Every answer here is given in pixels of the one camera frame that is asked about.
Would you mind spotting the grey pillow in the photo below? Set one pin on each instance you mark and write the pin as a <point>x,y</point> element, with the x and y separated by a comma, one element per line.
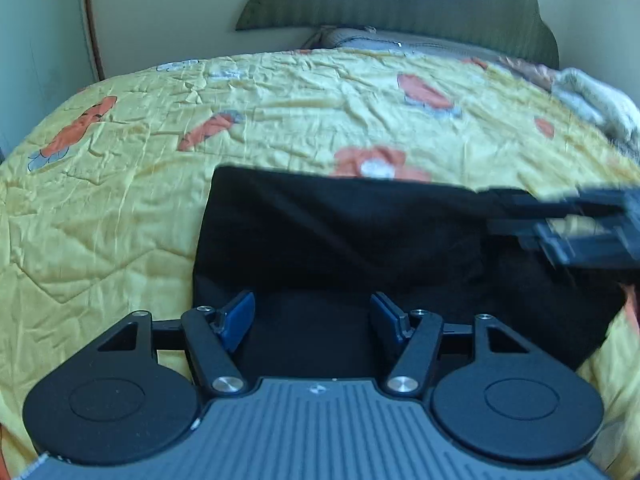
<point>390,42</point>

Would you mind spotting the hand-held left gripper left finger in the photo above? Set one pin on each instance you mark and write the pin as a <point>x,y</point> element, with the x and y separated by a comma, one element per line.
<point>237,320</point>

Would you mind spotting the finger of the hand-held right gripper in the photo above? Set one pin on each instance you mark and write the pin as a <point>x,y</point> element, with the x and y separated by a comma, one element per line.
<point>530,202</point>
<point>545,240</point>

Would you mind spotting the green padded headboard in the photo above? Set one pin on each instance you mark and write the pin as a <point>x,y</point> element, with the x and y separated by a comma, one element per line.
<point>400,0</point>

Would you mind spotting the yellow floral blanket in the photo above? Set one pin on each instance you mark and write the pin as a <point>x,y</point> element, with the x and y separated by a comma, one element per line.
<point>150,160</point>

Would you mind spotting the black pants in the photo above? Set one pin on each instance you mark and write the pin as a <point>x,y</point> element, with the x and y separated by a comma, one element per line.
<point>350,240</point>

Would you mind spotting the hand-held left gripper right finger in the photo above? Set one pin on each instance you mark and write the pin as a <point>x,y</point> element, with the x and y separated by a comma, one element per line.
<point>387,317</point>

